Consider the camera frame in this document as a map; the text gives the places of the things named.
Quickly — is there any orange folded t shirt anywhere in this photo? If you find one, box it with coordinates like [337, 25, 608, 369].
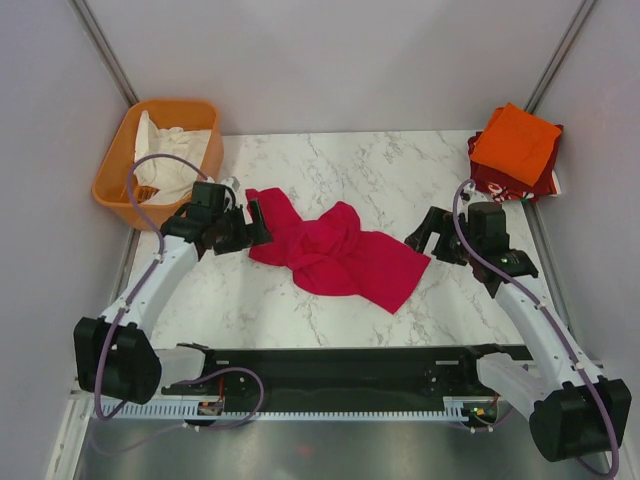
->
[470, 103, 562, 187]

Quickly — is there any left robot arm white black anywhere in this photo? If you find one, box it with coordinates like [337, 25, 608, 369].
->
[73, 181, 273, 405]

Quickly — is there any right corner metal post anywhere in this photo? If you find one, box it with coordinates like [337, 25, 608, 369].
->
[524, 0, 599, 114]

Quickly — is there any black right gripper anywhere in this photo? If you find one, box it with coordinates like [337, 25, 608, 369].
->
[405, 205, 480, 267]

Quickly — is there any orange plastic basket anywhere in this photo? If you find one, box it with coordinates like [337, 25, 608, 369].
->
[92, 98, 224, 230]

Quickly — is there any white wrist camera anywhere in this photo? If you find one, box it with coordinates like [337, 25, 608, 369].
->
[219, 176, 240, 202]
[459, 179, 486, 204]

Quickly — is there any white crumpled t shirt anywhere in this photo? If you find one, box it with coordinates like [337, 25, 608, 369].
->
[134, 111, 211, 205]

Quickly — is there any white slotted cable duct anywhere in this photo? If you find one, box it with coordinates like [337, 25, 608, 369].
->
[115, 397, 497, 423]

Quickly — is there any corner metal post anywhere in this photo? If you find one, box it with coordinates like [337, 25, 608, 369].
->
[524, 0, 599, 114]
[68, 0, 139, 107]

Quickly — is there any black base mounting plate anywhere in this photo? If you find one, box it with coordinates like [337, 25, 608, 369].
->
[162, 344, 533, 413]

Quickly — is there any dark red folded t shirt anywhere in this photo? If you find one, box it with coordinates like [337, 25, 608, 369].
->
[468, 124, 564, 203]

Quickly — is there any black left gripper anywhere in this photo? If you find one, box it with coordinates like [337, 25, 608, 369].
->
[211, 199, 272, 256]

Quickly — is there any magenta pink t shirt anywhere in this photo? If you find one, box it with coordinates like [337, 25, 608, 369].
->
[246, 188, 430, 314]

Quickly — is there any left corner metal post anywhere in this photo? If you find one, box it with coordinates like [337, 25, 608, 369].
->
[68, 0, 139, 107]

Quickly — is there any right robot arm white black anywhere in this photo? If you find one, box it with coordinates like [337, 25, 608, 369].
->
[405, 202, 632, 462]

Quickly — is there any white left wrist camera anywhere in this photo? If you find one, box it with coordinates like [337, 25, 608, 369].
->
[219, 176, 240, 202]

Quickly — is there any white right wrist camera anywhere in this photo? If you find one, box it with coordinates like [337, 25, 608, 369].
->
[459, 179, 486, 204]

